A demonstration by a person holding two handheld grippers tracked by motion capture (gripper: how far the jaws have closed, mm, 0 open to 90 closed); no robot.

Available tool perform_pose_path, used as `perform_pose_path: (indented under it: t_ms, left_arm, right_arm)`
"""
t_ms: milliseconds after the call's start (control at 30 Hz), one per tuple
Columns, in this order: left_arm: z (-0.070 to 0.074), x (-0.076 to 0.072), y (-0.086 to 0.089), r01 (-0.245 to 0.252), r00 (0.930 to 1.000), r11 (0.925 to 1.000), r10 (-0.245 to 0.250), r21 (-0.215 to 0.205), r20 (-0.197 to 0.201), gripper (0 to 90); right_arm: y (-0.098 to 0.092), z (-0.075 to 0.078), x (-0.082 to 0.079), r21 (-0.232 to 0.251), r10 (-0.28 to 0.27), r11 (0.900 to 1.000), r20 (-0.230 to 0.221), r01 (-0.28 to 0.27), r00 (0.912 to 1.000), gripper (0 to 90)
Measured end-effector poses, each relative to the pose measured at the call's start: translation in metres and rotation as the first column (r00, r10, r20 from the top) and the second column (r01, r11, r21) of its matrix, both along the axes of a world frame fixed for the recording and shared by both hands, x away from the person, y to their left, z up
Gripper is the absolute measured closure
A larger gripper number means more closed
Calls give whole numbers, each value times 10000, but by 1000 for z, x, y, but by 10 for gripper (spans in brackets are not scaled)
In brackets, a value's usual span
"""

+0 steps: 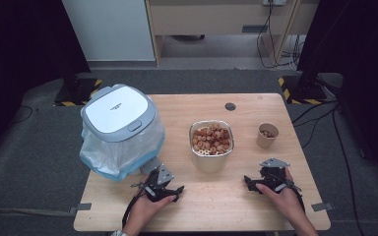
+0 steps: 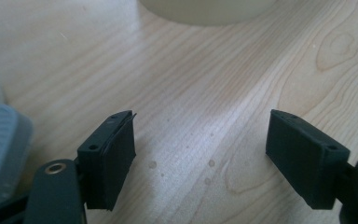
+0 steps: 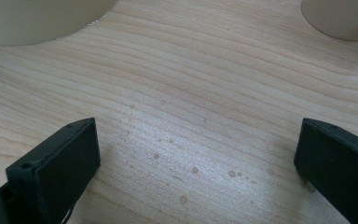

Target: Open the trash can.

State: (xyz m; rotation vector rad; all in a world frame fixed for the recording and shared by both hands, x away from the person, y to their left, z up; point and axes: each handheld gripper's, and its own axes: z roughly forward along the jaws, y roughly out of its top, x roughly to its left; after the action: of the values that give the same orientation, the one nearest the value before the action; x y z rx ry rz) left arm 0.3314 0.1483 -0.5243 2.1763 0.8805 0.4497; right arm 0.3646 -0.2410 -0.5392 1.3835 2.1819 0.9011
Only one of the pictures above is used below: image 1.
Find white cabinet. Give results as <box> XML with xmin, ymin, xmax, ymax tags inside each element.
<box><xmin>61</xmin><ymin>0</ymin><xmax>156</xmax><ymax>62</ymax></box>

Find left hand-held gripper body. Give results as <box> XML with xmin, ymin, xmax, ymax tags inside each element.
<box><xmin>143</xmin><ymin>164</ymin><xmax>178</xmax><ymax>203</ymax></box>

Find person's left hand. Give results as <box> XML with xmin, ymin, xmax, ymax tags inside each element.
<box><xmin>123</xmin><ymin>193</ymin><xmax>177</xmax><ymax>235</ymax></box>

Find black curtain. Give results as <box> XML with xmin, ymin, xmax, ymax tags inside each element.
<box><xmin>295</xmin><ymin>0</ymin><xmax>378</xmax><ymax>188</ymax></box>
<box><xmin>0</xmin><ymin>0</ymin><xmax>92</xmax><ymax>171</ymax></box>

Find clear plastic trash bag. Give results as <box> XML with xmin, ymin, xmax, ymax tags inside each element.
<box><xmin>79</xmin><ymin>118</ymin><xmax>165</xmax><ymax>183</ymax></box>

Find brown paper cup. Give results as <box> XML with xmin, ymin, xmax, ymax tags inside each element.
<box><xmin>256</xmin><ymin>122</ymin><xmax>280</xmax><ymax>149</ymax></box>

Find thin black floor cable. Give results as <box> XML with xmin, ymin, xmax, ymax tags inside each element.
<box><xmin>10</xmin><ymin>104</ymin><xmax>34</xmax><ymax>126</ymax></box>

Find person's right hand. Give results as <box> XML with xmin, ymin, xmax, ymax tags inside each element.
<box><xmin>255</xmin><ymin>167</ymin><xmax>304</xmax><ymax>227</ymax></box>

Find black hanging cables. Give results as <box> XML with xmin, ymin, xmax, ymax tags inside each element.
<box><xmin>255</xmin><ymin>0</ymin><xmax>307</xmax><ymax>71</ymax></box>

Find black floor cables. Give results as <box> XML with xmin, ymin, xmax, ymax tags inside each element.
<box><xmin>290</xmin><ymin>75</ymin><xmax>367</xmax><ymax>236</ymax></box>

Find pile of round snacks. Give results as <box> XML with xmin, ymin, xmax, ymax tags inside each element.
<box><xmin>191</xmin><ymin>123</ymin><xmax>232</xmax><ymax>155</ymax></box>

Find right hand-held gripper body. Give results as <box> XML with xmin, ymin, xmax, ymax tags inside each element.
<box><xmin>255</xmin><ymin>157</ymin><xmax>291</xmax><ymax>194</ymax></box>

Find grey table bracket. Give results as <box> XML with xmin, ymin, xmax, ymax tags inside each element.
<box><xmin>68</xmin><ymin>203</ymin><xmax>93</xmax><ymax>215</ymax></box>
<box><xmin>310</xmin><ymin>202</ymin><xmax>336</xmax><ymax>212</ymax></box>

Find hand-held gripper cable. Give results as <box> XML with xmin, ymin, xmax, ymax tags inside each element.
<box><xmin>121</xmin><ymin>181</ymin><xmax>150</xmax><ymax>230</ymax></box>
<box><xmin>283</xmin><ymin>181</ymin><xmax>307</xmax><ymax>212</ymax></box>

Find square metal container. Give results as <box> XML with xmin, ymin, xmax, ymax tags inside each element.
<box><xmin>188</xmin><ymin>119</ymin><xmax>235</xmax><ymax>174</ymax></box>

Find light wooden desk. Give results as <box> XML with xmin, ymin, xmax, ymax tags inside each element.
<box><xmin>144</xmin><ymin>0</ymin><xmax>320</xmax><ymax>67</ymax></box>

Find right hand-held gripper cable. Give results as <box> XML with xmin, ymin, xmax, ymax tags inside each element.
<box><xmin>283</xmin><ymin>181</ymin><xmax>307</xmax><ymax>212</ymax></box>

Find black stand with striped base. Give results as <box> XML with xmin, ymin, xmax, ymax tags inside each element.
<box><xmin>53</xmin><ymin>62</ymin><xmax>103</xmax><ymax>108</ymax></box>
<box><xmin>277</xmin><ymin>65</ymin><xmax>329</xmax><ymax>106</ymax></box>

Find left hand-held gripper cable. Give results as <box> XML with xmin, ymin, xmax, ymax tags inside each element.
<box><xmin>121</xmin><ymin>181</ymin><xmax>150</xmax><ymax>230</ymax></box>

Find white grey pedal trash can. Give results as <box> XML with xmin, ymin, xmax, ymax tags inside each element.
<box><xmin>80</xmin><ymin>83</ymin><xmax>165</xmax><ymax>183</ymax></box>

